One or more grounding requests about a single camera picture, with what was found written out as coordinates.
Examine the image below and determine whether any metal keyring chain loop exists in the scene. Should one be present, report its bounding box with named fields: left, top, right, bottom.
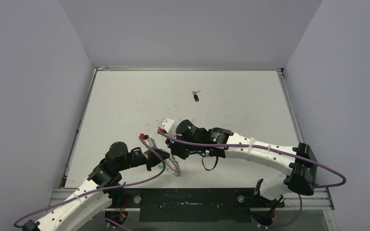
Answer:
left=165, top=154, right=182, bottom=177

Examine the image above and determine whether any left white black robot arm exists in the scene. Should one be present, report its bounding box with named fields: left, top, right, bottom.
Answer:
left=14, top=138, right=170, bottom=231

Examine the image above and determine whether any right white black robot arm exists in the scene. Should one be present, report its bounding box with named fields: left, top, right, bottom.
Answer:
left=158, top=119, right=317, bottom=200

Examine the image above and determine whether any far key with black tag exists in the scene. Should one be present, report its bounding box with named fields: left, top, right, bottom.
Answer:
left=192, top=90, right=200, bottom=102

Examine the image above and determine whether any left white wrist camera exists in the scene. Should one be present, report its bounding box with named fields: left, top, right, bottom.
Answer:
left=139, top=133, right=157, bottom=150

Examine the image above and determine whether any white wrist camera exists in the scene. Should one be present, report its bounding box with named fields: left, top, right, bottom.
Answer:
left=139, top=133, right=157, bottom=150
left=158, top=118, right=178, bottom=137

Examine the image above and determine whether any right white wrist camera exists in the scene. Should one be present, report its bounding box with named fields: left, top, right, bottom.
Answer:
left=158, top=118, right=178, bottom=137

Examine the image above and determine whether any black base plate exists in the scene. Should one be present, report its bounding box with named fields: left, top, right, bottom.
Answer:
left=105, top=188, right=285, bottom=224

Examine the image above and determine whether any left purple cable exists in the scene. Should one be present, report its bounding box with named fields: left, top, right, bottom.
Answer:
left=13, top=137, right=167, bottom=231

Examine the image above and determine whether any aluminium frame rail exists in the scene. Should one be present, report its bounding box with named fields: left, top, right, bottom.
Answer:
left=49, top=188, right=335, bottom=210

